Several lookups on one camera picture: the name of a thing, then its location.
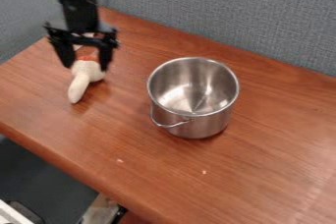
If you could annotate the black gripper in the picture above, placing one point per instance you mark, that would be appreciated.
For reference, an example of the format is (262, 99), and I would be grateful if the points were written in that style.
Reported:
(81, 14)

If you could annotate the white toy mushroom red cap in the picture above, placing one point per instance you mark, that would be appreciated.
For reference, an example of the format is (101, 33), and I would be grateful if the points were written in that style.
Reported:
(86, 72)

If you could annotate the shiny metal pot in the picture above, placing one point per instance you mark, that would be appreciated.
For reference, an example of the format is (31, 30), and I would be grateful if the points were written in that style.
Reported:
(193, 91)

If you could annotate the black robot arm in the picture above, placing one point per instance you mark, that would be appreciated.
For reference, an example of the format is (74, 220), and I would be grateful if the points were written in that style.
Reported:
(82, 28)

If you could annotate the white plastic bottle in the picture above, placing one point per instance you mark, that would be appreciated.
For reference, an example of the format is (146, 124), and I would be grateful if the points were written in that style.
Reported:
(89, 34)

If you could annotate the white box at corner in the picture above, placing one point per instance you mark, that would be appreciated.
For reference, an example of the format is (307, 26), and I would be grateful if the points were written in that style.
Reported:
(11, 216)

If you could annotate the table leg frame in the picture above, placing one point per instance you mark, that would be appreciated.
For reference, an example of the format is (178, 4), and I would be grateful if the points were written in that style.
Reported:
(105, 211)

